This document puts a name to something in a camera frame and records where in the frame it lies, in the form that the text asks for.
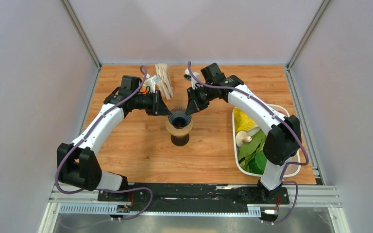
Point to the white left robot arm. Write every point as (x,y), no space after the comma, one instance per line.
(77,161)

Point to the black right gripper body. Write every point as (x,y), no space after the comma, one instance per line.
(201,96)

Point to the green bok choy toy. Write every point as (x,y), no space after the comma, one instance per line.
(250,156)

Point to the brown glass carafe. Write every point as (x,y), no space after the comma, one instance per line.
(180,140)

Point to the white mushroom toy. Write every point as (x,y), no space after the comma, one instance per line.
(241,138)

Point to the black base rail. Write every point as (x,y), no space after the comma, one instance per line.
(193,197)

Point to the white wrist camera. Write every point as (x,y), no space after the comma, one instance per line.
(188,77)
(151,82)

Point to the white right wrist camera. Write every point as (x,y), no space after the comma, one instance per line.
(188,77)

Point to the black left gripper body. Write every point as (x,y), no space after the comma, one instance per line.
(148,102)

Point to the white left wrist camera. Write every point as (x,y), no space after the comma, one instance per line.
(151,82)

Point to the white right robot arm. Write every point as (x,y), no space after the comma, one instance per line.
(283,136)

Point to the blue ribbed coffee dripper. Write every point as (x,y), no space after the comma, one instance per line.
(178,118)

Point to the stack of paper coffee filters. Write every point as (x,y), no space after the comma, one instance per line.
(165,86)

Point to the yellow napa cabbage toy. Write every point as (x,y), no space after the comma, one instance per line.
(242,121)

